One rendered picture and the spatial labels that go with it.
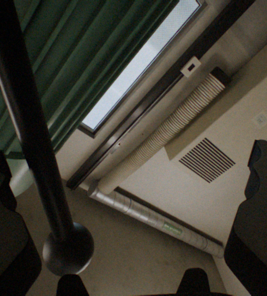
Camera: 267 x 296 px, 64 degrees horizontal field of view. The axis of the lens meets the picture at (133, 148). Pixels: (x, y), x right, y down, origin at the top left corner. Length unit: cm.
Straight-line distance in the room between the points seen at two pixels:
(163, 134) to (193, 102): 33
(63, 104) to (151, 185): 215
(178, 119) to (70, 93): 152
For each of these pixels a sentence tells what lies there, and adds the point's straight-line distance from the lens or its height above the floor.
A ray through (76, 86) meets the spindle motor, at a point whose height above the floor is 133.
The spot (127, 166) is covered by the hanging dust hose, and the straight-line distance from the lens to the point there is 188.
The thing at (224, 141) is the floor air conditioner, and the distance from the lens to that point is 178.
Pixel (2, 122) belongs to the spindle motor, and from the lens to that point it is 19.
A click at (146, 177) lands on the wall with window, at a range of 221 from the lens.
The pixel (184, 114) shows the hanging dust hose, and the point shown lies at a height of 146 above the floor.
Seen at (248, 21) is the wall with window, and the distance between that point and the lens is 185.
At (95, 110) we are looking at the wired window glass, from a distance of 184.
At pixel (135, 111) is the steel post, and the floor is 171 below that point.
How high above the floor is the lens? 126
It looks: 22 degrees up
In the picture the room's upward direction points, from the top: 135 degrees counter-clockwise
